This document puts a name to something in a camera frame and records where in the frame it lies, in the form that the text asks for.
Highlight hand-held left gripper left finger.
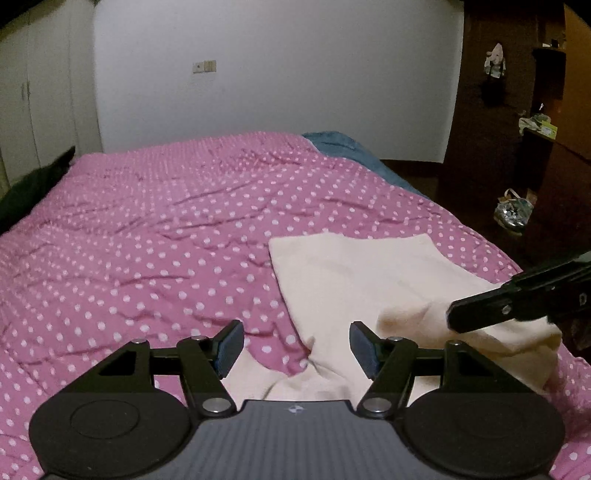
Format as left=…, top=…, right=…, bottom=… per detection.
left=60, top=319, right=245, bottom=416

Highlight blue blanket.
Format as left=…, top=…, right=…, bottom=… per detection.
left=301, top=131, right=423, bottom=197

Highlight dark wooden cabinet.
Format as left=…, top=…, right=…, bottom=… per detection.
left=519, top=44, right=591, bottom=259

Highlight black cloth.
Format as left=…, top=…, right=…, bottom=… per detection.
left=0, top=146, right=77, bottom=234

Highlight patterned bag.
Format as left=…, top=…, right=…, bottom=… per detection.
left=493, top=188, right=534, bottom=236

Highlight cream cloth garment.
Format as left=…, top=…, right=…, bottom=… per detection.
left=226, top=233, right=563, bottom=402

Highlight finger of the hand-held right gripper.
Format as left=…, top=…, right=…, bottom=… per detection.
left=445, top=251, right=591, bottom=334

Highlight white wardrobe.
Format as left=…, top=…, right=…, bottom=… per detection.
left=0, top=7, right=103, bottom=197

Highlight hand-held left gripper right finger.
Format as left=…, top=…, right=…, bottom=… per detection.
left=349, top=322, right=532, bottom=416

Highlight hanging plush toy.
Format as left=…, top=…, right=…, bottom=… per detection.
left=483, top=43, right=507, bottom=80

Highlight pink polka dot blanket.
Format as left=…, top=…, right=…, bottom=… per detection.
left=0, top=131, right=591, bottom=480

